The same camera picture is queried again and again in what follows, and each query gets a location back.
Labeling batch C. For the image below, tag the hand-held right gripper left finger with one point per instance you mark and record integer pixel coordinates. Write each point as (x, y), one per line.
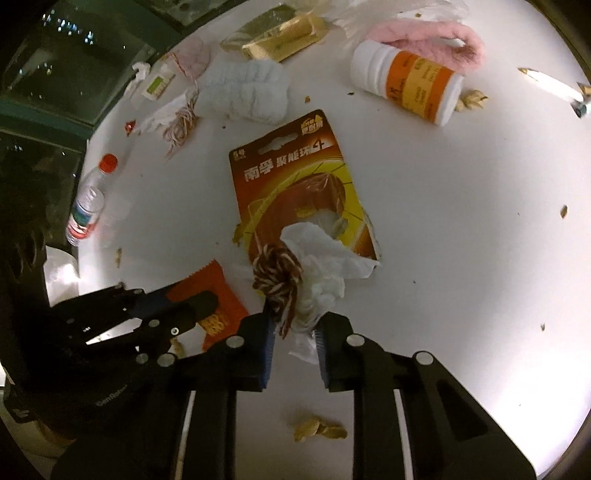
(265, 353)

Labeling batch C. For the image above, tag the small red scrap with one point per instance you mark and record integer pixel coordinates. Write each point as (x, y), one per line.
(131, 127)

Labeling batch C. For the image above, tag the small white green-label tube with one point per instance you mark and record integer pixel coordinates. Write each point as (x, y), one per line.
(157, 85)

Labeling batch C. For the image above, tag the gold foil packet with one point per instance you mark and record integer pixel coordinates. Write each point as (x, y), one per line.
(277, 39)

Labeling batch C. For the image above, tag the red-cap water bottle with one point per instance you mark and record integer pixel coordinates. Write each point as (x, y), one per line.
(87, 207)

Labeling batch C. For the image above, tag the pink fluffy band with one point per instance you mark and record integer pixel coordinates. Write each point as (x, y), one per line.
(466, 41)

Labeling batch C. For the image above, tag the white fluffy cloth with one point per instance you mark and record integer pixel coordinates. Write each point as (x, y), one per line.
(244, 92)

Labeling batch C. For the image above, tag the white padded cloth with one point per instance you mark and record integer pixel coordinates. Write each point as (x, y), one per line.
(62, 272)

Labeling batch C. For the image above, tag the white tissue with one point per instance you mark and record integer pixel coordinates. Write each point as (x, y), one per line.
(159, 115)
(328, 263)
(141, 71)

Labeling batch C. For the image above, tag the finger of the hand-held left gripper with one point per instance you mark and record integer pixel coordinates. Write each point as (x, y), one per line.
(159, 300)
(194, 309)

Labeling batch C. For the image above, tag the pale pink fluffy pad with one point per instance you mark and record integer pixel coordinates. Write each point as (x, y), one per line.
(196, 55)

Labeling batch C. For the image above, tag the red snack wrapper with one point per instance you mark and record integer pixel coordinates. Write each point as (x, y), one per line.
(231, 309)

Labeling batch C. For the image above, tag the green window frame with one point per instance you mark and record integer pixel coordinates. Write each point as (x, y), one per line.
(69, 110)

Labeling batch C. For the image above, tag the peanut shell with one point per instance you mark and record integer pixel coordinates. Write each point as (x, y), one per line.
(318, 429)
(473, 99)

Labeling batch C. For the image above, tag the brown and white yarn bundle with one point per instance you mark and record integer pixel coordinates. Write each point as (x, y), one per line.
(277, 272)

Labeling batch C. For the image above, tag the white orange-label pill bottle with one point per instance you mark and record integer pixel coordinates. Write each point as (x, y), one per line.
(415, 83)

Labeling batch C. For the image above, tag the orange battery card packaging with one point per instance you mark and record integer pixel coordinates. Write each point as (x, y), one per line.
(286, 184)

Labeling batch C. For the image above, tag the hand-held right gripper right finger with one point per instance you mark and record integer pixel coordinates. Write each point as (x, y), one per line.
(324, 357)

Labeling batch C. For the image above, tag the white marker pen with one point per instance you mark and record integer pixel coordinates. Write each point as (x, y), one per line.
(549, 83)
(579, 110)

